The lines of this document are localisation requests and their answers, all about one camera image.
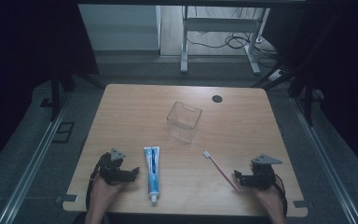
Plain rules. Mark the aluminium floor rail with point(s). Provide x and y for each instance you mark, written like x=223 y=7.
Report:
x=34 y=161
x=320 y=155

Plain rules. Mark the pink toothbrush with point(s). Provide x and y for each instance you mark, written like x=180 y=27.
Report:
x=222 y=172

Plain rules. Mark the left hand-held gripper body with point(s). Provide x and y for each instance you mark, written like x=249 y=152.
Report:
x=113 y=172

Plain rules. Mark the blue and white toothpaste tube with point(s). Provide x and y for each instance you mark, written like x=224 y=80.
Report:
x=152 y=174

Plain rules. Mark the clear plastic container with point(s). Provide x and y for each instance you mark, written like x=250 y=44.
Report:
x=183 y=123

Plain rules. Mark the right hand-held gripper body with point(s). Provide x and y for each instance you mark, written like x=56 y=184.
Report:
x=261 y=174

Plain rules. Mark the white metal desk frame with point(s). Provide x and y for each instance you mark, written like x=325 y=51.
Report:
x=185 y=37

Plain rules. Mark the person's right hand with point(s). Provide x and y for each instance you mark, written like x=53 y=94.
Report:
x=270 y=199

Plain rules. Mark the person's left hand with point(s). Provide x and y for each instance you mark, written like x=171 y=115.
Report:
x=101 y=194

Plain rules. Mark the white cabinet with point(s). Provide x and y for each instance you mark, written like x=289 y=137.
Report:
x=118 y=28

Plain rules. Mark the black metal stand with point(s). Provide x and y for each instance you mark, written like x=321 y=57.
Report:
x=307 y=99
x=55 y=93

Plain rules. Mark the black round table grommet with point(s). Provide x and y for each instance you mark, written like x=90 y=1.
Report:
x=217 y=99

